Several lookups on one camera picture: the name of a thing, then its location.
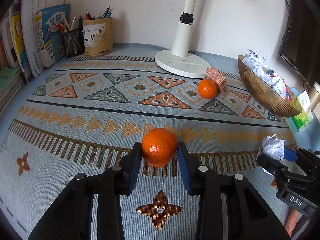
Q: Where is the paper ball small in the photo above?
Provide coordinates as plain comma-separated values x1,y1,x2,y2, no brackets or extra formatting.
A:
257,134,285,163

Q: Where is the orange mandarin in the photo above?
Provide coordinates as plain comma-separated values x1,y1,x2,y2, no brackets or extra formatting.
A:
197,79,218,99
142,128,178,167

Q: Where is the red snack bag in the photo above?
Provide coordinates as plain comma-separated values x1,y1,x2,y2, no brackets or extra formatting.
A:
283,79,293,102

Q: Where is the large paper pile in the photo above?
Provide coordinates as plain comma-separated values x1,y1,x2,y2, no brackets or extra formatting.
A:
242,49,286,99

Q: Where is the person's right hand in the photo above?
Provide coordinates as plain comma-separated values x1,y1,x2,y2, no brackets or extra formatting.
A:
285,209,298,237

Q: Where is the green tissue pack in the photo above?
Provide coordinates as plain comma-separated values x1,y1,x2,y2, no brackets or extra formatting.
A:
291,90,313,132

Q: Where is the patterned woven table mat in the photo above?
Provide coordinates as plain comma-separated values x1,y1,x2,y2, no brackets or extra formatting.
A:
1,44,296,239

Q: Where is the gold ribbed bowl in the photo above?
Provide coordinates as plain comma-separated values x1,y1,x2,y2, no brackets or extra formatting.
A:
238,55,303,118

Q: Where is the pink small box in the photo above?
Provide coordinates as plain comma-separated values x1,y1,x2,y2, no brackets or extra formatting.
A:
206,68,228,95

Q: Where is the white desk lamp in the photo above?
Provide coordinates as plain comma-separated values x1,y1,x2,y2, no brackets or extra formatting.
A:
155,0,210,79

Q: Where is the black monitor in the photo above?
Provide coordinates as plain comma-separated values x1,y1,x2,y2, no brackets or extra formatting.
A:
278,0,319,87

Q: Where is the black mesh pen holder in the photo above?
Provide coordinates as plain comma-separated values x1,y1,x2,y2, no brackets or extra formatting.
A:
62,28,85,58

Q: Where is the wooden pen holder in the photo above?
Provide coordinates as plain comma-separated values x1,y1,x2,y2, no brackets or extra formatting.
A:
83,17,113,57

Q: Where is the yellow book stack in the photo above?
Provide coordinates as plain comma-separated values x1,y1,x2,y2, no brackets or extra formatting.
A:
1,0,34,83

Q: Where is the blue cover workbook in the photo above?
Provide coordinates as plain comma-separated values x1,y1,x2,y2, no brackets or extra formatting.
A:
36,3,70,68

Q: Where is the white worksheet book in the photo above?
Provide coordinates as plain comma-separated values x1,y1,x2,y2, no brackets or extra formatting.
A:
21,0,65,77

